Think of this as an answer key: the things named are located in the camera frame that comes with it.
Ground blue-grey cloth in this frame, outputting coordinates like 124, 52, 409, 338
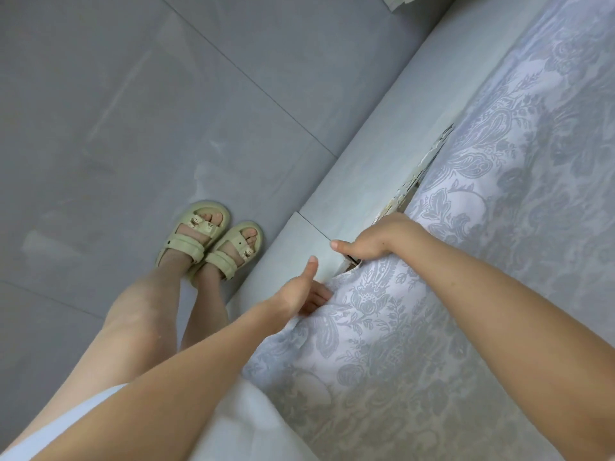
240, 0, 615, 461

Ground person's right hand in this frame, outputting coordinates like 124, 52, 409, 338
329, 212, 429, 264

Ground person's left leg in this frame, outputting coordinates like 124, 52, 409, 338
4, 249, 195, 448

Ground person's leg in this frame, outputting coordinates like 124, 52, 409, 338
181, 264, 232, 352
4, 249, 195, 448

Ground person's left forearm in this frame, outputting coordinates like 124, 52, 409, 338
33, 304, 290, 461

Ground beige strap sandal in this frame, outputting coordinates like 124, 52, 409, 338
156, 200, 233, 270
192, 220, 267, 282

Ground person's right leg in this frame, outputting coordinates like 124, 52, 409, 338
181, 264, 232, 352

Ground person's right forearm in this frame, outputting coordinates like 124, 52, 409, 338
389, 220, 615, 461

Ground person's left hand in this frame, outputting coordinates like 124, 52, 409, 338
259, 256, 336, 335

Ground person's white shorts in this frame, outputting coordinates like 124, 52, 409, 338
0, 377, 323, 461

